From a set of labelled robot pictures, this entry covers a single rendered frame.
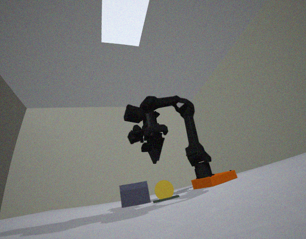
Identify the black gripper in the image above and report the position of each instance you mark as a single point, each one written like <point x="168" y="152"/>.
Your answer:
<point x="154" y="139"/>

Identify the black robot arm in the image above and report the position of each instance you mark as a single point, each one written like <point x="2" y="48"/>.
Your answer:
<point x="195" y="151"/>

